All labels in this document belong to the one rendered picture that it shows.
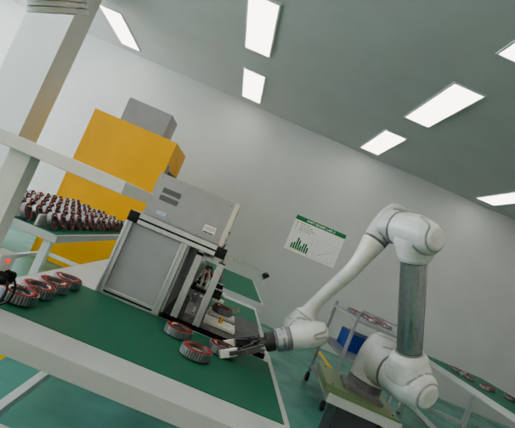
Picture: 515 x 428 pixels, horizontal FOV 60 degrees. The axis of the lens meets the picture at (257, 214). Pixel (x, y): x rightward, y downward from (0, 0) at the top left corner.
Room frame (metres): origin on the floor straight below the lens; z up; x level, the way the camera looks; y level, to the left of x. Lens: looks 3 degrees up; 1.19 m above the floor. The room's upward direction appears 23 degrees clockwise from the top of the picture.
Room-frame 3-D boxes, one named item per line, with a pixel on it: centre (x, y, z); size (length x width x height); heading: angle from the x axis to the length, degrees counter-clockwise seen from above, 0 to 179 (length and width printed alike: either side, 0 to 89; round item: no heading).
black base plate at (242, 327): (2.23, -0.02, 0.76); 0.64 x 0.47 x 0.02; 2
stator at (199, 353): (1.55, 0.01, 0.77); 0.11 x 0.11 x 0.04
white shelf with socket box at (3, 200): (1.31, 0.52, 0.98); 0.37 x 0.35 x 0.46; 2
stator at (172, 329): (1.72, 0.10, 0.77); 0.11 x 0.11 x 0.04
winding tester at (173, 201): (2.24, 0.29, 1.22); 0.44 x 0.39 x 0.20; 2
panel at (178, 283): (2.22, 0.22, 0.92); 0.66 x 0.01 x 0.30; 2
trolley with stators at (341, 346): (4.60, -1.51, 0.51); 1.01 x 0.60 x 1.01; 2
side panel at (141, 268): (1.89, 0.36, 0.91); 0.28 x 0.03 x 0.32; 92
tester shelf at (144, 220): (2.22, 0.29, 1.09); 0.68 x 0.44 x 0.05; 2
